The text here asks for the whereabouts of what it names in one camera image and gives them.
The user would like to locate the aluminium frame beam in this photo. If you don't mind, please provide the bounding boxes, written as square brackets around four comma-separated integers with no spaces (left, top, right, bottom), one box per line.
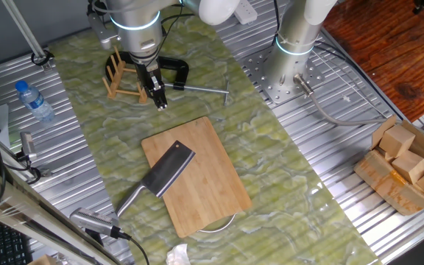
[0,158,124,265]

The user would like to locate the white power strip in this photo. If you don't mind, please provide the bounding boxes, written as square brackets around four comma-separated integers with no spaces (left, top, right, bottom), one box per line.
[233,0,258,26]

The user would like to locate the bamboo cutting board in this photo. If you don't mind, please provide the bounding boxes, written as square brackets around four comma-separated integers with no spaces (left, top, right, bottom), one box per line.
[141,116,253,239]

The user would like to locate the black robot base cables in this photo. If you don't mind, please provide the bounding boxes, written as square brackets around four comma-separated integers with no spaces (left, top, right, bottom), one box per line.
[269,0,349,63]

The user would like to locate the brown cardboard box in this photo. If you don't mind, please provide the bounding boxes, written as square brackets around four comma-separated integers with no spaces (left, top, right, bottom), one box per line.
[353,114,424,216]

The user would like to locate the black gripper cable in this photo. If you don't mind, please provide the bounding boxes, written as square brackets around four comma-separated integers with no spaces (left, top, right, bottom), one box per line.
[155,0,195,58]

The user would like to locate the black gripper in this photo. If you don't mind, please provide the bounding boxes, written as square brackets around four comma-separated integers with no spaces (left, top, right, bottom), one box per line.
[135,58,169,112]

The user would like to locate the steel cleaver knife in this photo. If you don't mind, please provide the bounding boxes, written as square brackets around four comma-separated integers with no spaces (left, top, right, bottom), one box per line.
[115,140,197,218]

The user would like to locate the green marble pattern mat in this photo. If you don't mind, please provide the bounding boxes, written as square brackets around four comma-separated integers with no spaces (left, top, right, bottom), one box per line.
[48,3,382,265]

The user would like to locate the small grey camera on mount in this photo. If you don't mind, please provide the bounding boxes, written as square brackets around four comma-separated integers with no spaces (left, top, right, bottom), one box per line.
[15,131,38,162]

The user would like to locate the black depth camera cable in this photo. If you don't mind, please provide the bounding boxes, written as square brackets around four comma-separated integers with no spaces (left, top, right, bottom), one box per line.
[118,230,150,265]

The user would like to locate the grey finned depth camera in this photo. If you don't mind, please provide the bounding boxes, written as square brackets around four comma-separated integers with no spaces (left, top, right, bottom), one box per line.
[68,207,132,241]

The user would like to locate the aluminium post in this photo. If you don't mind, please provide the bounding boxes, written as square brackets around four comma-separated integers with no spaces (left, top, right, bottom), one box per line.
[1,0,53,71]

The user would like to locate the clear water bottle blue cap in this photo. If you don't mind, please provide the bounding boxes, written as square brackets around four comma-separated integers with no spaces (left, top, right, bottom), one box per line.
[14,79,57,124]

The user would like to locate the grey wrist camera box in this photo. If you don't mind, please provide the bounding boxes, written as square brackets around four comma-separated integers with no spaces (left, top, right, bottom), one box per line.
[88,13,121,51]

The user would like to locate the crumpled white tissue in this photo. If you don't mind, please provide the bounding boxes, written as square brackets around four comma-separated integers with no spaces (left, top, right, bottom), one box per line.
[165,243,191,265]

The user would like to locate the grey braided hose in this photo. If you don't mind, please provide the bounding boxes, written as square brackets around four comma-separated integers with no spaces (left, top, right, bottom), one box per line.
[293,73,389,127]

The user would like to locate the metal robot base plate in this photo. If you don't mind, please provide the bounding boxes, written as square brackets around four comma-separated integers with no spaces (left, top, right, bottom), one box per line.
[241,47,325,105]

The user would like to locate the wooden knife rack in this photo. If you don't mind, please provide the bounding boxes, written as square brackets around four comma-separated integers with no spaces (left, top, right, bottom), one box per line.
[102,45,149,105]

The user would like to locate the black C-clamp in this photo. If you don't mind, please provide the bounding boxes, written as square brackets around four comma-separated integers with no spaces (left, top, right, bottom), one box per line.
[105,50,230,107]

